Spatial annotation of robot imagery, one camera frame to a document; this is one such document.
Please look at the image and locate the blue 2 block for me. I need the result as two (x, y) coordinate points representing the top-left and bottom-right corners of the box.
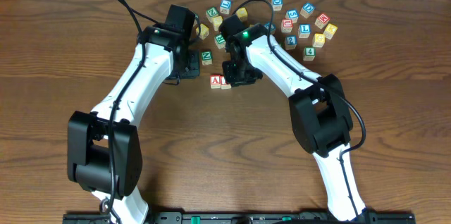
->
(284, 35), (297, 50)

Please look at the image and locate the blue l block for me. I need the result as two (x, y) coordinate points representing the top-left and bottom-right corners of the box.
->
(219, 0), (232, 15)
(297, 24), (311, 39)

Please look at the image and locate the red M block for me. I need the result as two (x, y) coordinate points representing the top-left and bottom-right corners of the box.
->
(315, 13), (330, 29)

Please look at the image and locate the blue D block tilted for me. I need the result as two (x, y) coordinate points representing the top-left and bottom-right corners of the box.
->
(300, 2), (315, 18)

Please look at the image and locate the red I block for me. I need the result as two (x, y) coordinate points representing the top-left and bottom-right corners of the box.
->
(221, 76), (232, 89)

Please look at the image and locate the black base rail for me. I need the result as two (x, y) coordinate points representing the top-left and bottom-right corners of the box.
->
(62, 210), (416, 224)

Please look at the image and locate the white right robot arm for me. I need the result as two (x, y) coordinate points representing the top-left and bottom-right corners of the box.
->
(219, 23), (366, 221)

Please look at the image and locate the blue 5 block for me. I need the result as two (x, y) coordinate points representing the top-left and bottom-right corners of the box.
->
(285, 9), (299, 24)

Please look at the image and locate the red U block right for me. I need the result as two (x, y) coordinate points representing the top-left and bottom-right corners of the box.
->
(281, 19), (293, 33)

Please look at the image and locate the green R block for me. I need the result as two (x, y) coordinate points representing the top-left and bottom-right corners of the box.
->
(214, 34), (226, 49)

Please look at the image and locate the yellow S block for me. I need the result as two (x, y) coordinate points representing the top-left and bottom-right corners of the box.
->
(211, 16), (223, 31)

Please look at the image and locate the yellow block centre left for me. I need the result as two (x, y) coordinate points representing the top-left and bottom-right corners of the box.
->
(195, 23), (209, 40)

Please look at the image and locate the yellow block upper middle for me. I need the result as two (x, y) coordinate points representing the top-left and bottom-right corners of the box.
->
(235, 7), (248, 22)

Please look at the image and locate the green N block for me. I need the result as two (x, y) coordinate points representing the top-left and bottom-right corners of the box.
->
(201, 51), (213, 66)

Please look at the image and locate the yellow K block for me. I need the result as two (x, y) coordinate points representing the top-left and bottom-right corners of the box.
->
(323, 23), (338, 39)

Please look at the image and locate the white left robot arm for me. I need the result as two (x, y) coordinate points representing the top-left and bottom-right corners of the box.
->
(63, 23), (199, 223)

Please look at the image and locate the blue D block top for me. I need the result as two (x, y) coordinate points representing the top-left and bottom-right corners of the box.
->
(271, 0), (283, 11)

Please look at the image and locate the red A block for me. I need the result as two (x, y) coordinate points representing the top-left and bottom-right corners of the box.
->
(210, 75), (222, 89)

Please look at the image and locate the blue T block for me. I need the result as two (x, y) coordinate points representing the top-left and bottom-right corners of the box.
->
(264, 22), (276, 35)

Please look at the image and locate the green 4 block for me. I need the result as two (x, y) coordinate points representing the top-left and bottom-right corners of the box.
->
(303, 46), (316, 61)

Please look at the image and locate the yellow G block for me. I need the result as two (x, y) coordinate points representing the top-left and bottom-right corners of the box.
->
(312, 33), (326, 48)

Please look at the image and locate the blue L block top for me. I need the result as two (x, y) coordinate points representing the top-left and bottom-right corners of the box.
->
(219, 0), (232, 15)

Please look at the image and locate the blue L block right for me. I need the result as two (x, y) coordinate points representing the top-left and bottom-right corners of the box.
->
(297, 24), (311, 39)

